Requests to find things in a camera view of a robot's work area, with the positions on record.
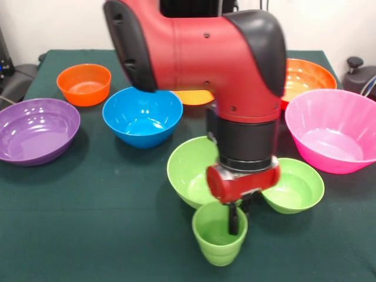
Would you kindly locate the small orange bowl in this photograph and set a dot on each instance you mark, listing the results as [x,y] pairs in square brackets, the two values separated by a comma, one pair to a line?
[83,95]

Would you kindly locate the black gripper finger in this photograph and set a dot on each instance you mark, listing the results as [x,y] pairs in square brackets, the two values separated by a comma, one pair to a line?
[249,204]
[233,220]

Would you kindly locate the large yellow-orange bowl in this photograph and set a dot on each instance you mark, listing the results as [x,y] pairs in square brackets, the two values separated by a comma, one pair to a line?
[194,98]

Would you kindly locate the wide red-orange bowl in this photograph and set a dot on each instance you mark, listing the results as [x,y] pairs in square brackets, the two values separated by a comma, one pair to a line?
[308,79]

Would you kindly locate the black equipment box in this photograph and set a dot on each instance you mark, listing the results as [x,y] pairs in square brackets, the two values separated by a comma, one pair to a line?
[5,55]

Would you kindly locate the small green bowl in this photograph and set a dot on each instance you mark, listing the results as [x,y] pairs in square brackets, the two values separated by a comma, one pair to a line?
[296,191]

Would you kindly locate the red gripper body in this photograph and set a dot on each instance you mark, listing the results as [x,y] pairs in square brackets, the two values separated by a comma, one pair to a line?
[243,186]

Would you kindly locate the grey chair with black knob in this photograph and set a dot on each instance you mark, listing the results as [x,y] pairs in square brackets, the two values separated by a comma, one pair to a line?
[359,77]

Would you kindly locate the large pink bowl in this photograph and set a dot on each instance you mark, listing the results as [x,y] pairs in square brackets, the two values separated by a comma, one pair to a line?
[332,138]

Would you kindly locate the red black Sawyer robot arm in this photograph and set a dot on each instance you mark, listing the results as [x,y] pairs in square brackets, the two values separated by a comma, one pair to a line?
[199,53]

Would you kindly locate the stack of green cups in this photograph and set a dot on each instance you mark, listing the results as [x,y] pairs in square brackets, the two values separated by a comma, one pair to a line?
[217,249]

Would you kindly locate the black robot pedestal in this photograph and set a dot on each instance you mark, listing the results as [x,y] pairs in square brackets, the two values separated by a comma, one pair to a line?
[191,7]

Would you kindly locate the wide purple bowl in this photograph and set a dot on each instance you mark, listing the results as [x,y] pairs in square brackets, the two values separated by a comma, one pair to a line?
[35,138]

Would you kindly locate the dark green tablecloth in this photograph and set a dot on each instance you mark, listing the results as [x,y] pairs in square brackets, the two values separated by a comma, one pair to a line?
[88,249]

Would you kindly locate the large green bowl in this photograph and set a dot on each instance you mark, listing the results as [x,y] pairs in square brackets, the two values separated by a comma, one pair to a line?
[188,176]

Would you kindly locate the blue bowl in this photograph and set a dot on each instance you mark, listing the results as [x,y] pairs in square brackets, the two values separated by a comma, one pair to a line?
[141,132]

